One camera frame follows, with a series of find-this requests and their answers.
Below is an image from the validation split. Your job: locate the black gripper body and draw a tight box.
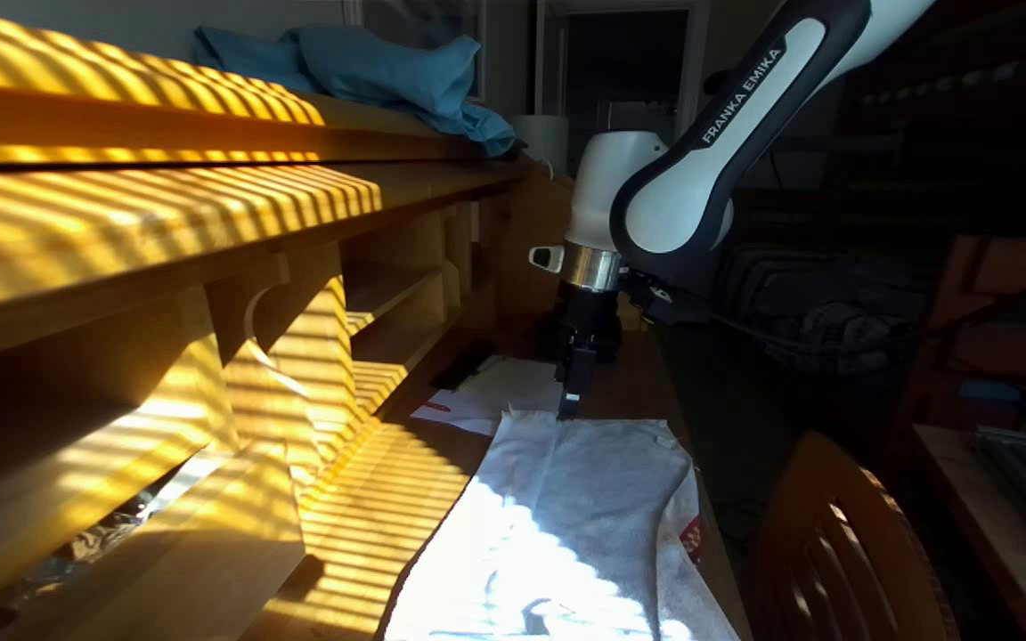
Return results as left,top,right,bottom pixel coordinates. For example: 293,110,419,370
552,281,627,374

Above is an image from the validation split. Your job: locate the white and red towel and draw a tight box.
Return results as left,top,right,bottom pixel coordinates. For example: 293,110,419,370
381,407,739,641

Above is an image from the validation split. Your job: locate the white paper sheet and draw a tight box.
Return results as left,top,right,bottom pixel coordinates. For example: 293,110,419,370
406,351,566,440

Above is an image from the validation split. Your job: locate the black flat remote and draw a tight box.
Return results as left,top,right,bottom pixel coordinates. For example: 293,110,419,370
427,338,503,396

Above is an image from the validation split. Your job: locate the bed with striped blanket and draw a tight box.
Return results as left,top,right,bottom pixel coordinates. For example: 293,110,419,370
718,241,935,387

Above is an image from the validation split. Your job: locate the wooden chair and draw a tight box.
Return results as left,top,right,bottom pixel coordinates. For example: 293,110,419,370
749,427,966,641

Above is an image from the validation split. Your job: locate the blue crumpled cloth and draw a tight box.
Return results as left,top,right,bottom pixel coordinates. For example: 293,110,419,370
188,24,523,160

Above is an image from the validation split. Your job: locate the wooden side table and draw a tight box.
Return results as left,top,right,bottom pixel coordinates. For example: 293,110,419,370
909,419,1026,641

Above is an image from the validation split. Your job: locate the dark wooden shelf unit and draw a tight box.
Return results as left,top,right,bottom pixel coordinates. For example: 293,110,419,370
826,0,1026,241

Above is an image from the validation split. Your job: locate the wooden desk with hutch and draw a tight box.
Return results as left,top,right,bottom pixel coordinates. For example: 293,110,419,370
0,10,701,641

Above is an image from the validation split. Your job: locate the white door frame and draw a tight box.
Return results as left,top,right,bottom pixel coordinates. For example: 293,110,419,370
529,0,712,155

